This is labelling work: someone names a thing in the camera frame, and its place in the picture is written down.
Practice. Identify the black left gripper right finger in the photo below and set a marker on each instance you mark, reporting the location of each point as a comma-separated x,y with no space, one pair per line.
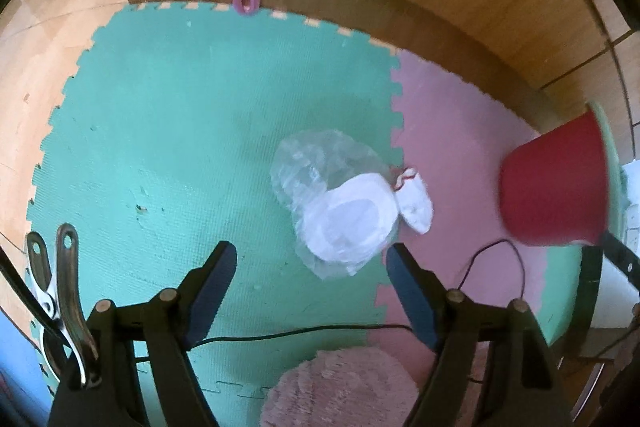
439,317

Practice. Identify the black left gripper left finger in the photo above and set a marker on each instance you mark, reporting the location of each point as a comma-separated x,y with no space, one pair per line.
181,317

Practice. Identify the white tissue wad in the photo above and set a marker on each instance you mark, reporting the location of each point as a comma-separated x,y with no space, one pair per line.
413,202

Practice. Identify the clear plastic bag with plates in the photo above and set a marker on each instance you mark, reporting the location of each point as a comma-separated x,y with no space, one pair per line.
338,192

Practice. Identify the red bin with green rim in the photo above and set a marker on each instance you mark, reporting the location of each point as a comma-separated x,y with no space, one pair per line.
566,186

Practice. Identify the metal spring clamp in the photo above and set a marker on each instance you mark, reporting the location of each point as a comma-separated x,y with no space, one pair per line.
57,292

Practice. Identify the pink fluffy slipper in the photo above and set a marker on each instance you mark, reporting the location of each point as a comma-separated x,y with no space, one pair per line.
361,386

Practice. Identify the green foam floor mat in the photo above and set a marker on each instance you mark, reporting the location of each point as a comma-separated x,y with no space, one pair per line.
162,148

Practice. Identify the pink foam floor mat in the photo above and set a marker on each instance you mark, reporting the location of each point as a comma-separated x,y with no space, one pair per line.
457,136

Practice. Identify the pink ring toy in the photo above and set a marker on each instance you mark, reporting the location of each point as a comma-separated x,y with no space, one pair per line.
246,7

